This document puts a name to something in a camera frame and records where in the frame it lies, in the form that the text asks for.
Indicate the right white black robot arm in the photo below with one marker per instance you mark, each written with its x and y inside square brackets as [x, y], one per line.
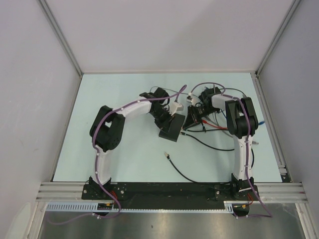
[241, 123]

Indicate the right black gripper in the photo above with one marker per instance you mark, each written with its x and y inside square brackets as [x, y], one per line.
[192, 118]

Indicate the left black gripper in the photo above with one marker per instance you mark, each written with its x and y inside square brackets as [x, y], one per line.
[165, 124]

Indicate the black ethernet cable teal boot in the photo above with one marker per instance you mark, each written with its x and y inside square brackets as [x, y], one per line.
[201, 142]

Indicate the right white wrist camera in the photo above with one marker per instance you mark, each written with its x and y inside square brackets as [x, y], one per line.
[190, 98]

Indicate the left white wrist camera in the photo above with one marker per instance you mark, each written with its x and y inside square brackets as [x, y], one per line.
[175, 107]

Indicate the black network switch box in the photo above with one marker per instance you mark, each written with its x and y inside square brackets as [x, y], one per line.
[174, 129]

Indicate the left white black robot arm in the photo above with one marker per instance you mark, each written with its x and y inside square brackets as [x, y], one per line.
[108, 126]

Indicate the aluminium frame rail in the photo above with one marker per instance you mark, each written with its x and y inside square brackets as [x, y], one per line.
[60, 191]

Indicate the white slotted cable duct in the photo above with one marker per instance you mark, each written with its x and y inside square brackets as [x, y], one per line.
[97, 208]

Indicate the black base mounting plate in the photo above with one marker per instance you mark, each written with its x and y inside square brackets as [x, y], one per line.
[175, 196]

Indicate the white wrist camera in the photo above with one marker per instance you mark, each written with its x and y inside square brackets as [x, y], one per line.
[190, 98]
[175, 107]

